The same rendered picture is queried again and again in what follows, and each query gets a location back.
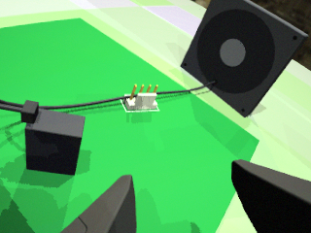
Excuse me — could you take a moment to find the black cable with plug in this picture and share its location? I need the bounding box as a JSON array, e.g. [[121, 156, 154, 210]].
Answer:
[[0, 94, 131, 176]]

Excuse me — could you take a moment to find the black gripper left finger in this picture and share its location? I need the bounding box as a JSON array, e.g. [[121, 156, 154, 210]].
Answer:
[[59, 175, 136, 233]]

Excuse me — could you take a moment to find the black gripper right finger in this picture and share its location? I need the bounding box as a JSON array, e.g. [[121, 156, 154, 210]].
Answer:
[[230, 159, 311, 233]]

